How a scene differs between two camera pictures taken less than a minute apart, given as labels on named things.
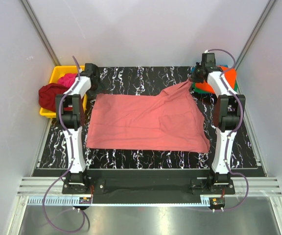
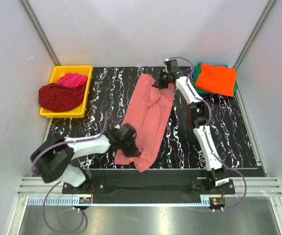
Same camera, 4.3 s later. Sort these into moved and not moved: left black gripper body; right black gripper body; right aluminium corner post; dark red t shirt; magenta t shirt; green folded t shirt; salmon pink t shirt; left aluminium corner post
Moved: right black gripper body; salmon pink t shirt; left black gripper body
Not moved: right aluminium corner post; green folded t shirt; dark red t shirt; left aluminium corner post; magenta t shirt
